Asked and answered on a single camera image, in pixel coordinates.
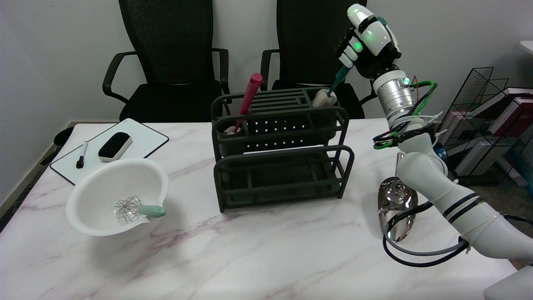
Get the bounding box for black floor stand base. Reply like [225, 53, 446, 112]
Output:
[40, 126, 75, 166]

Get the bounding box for dark maroon book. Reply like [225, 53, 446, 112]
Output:
[491, 94, 533, 139]

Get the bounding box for white grey book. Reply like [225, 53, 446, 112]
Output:
[454, 140, 506, 176]

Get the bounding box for green robot cable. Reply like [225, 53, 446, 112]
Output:
[374, 80, 438, 150]

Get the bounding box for dark green dish rack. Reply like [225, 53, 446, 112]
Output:
[210, 87, 355, 213]

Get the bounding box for thin black cable bundle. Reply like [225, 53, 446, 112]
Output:
[373, 77, 438, 146]

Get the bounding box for black marker pen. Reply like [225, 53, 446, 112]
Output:
[76, 141, 89, 169]

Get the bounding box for white flat drip tray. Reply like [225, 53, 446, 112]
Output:
[243, 145, 325, 155]

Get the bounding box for pink sponge bottle brush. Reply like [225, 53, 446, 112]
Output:
[223, 73, 263, 135]

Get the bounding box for whisk with green handle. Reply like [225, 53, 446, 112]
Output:
[115, 196, 167, 222]

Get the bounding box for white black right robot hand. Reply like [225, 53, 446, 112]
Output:
[335, 3, 402, 80]

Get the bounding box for shiny metal scoop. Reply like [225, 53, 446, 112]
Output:
[378, 151, 418, 243]

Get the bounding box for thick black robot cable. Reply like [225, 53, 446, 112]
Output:
[382, 201, 533, 267]

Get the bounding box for black whiteboard eraser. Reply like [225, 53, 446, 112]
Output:
[98, 132, 133, 163]

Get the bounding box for black wire magazine rack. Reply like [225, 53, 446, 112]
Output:
[435, 67, 533, 187]

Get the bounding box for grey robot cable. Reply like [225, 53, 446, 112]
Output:
[387, 208, 469, 255]

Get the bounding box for small white whiteboard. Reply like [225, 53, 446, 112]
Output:
[50, 118, 170, 186]

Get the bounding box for white mixing bowl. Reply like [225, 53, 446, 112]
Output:
[66, 157, 170, 237]

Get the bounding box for black mesh office chair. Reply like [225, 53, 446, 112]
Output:
[261, 0, 380, 119]
[102, 0, 230, 123]

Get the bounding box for blue sponge bottle brush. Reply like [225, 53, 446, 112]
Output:
[312, 17, 388, 108]

